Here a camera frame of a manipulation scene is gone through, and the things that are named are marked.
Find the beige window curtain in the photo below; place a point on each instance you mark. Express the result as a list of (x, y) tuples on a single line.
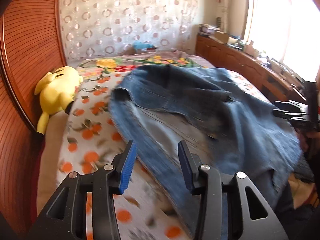
[(223, 10)]

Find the window with wooden frame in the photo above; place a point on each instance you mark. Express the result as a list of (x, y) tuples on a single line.
[(287, 31)]

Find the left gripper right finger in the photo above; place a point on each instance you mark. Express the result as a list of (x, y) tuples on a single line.
[(231, 207)]

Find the pink bottle on cabinet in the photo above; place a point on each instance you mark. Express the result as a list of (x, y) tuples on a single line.
[(250, 50)]

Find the box with teal cloth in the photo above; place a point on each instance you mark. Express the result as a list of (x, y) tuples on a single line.
[(142, 47)]

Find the cardboard box on cabinet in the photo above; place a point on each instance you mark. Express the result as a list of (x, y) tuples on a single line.
[(222, 37)]

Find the floral pink blanket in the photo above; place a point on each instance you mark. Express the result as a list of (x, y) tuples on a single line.
[(126, 63)]

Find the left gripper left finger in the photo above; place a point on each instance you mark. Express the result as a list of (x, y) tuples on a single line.
[(64, 215)]

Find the circle pattern sheer curtain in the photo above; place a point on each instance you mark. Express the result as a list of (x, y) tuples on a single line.
[(97, 28)]

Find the blue denim jeans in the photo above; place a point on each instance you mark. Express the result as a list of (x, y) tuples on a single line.
[(159, 106)]

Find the stack of books papers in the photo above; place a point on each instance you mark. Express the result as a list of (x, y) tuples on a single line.
[(207, 29)]

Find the long wooden sideboard cabinet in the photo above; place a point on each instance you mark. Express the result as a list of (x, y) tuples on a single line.
[(271, 84)]

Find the wooden slatted wardrobe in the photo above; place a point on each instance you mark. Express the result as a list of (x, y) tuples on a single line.
[(30, 47)]

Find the yellow Pikachu plush toy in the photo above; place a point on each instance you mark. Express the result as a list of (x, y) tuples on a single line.
[(56, 90)]

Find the person right hand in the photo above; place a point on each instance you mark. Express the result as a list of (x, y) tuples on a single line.
[(309, 143)]

